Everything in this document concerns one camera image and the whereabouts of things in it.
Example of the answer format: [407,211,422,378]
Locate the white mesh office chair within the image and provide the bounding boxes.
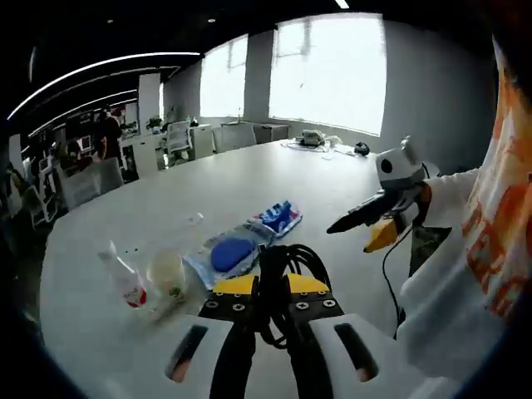
[165,120,193,155]

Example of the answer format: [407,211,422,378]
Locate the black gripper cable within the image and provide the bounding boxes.
[381,244,407,338]

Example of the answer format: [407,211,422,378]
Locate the person white sleeve orange vest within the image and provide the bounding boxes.
[397,37,532,380]

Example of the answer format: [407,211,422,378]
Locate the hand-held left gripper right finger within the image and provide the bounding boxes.
[285,272,430,399]

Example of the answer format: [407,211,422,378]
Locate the blue pink tissue packet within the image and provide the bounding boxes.
[248,199,304,241]

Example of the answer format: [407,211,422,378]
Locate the clear plastic bottle red label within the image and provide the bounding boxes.
[97,239,151,311]

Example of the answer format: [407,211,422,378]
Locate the wet wipes packet blue lid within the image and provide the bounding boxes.
[182,222,278,291]

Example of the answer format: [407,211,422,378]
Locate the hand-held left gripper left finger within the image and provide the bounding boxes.
[149,273,262,399]

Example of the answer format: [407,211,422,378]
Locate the white table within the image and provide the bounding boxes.
[39,139,416,399]

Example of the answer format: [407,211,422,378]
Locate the white printed paper cup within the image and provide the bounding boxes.
[146,248,189,323]

